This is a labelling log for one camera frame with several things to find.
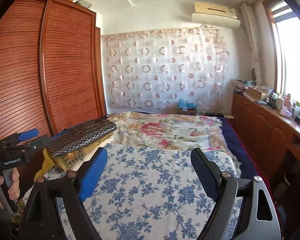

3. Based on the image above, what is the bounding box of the dark circle-patterned garment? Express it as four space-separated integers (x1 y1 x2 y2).
47 118 117 157

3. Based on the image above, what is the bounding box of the person's left hand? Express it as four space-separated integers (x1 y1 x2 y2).
0 167 21 209

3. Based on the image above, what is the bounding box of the navy blue bed sheet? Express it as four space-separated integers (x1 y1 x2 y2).
218 118 262 179

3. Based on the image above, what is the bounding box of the blue floral white quilt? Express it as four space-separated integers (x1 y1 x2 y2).
22 142 243 240

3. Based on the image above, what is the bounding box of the teal object behind bed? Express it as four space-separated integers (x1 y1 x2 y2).
178 99 197 111

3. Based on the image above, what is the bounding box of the wooden sideboard cabinet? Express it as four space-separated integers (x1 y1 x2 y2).
231 93 300 180

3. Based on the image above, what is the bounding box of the cardboard box on sideboard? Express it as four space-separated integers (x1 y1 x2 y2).
246 87 267 101

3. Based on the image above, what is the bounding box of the pink bottle on sideboard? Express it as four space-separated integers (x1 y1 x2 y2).
280 94 292 119

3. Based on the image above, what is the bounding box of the red wooden wardrobe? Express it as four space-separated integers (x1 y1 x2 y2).
0 0 106 139

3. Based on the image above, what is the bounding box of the white circle-patterned curtain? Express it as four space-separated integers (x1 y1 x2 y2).
101 26 230 113

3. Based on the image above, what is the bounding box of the beige window drape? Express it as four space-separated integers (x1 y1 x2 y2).
240 3 262 85

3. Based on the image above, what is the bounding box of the window with wooden frame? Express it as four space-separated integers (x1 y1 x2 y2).
263 0 300 103

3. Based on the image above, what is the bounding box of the white wall air conditioner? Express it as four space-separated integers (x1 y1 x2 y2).
192 2 241 29

